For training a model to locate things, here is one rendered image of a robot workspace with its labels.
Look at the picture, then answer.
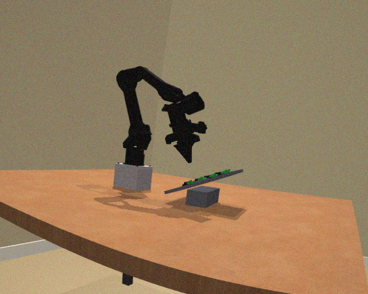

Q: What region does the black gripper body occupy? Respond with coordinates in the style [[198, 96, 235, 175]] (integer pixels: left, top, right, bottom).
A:
[[165, 117, 200, 144]]

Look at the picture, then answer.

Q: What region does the light grey switch panel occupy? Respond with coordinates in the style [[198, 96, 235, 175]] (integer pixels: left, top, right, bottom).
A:
[[164, 169, 243, 208]]

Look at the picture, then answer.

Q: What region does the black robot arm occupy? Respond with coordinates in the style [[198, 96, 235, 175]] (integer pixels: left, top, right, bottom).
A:
[[117, 66, 207, 166]]

